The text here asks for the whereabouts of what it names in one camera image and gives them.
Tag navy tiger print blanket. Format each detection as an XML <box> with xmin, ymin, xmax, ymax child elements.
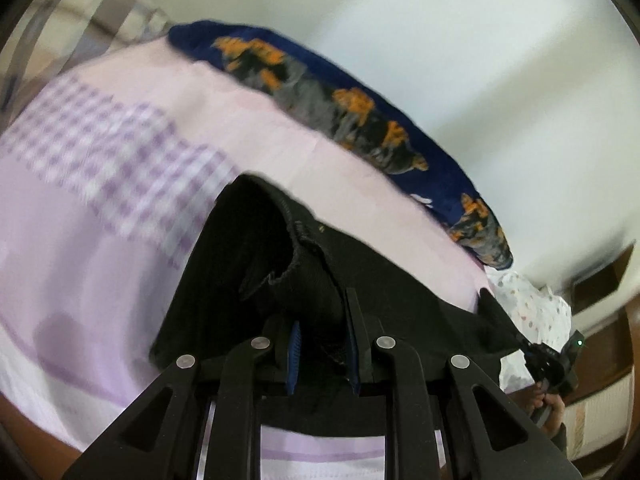
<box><xmin>168</xmin><ymin>21</ymin><xmax>513</xmax><ymax>270</ymax></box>

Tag person's right hand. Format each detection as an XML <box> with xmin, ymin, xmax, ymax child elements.
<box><xmin>526</xmin><ymin>382</ymin><xmax>567</xmax><ymax>454</ymax></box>

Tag black denim pants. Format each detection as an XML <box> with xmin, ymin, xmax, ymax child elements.
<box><xmin>150</xmin><ymin>174</ymin><xmax>515</xmax><ymax>437</ymax></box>

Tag white polka dot quilt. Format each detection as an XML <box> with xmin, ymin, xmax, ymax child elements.
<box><xmin>486</xmin><ymin>268</ymin><xmax>572</xmax><ymax>393</ymax></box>

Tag plaid grey pillow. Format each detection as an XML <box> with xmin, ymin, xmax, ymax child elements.
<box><xmin>1</xmin><ymin>0</ymin><xmax>171</xmax><ymax>128</ymax></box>

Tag pink purple checked bedsheet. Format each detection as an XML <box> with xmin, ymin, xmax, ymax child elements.
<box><xmin>1</xmin><ymin>38</ymin><xmax>486</xmax><ymax>464</ymax></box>

